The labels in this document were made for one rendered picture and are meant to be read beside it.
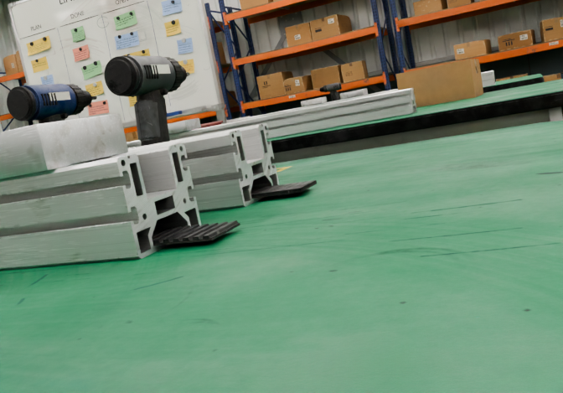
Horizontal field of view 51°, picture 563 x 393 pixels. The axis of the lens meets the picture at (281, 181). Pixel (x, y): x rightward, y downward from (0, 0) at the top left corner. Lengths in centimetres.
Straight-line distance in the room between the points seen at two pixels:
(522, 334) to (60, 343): 23
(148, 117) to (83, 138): 35
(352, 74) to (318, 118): 824
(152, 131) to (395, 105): 128
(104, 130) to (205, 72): 315
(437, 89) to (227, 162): 188
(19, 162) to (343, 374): 40
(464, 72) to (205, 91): 180
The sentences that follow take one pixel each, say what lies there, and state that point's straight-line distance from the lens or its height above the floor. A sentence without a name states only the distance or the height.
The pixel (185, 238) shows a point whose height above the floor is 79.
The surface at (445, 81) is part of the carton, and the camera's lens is 248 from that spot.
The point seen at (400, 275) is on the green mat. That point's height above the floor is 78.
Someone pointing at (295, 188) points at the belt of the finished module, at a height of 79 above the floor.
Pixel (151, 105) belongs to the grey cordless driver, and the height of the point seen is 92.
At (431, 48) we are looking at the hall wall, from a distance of 1106.
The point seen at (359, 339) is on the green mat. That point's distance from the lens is 25.
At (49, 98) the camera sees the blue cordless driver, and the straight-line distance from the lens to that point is 109.
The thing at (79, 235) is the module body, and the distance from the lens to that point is 54.
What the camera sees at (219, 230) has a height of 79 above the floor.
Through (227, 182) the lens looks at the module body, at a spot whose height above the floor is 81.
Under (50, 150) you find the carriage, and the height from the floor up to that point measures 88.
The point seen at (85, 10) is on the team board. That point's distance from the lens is 426.
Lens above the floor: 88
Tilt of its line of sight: 7 degrees down
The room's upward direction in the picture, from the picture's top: 11 degrees counter-clockwise
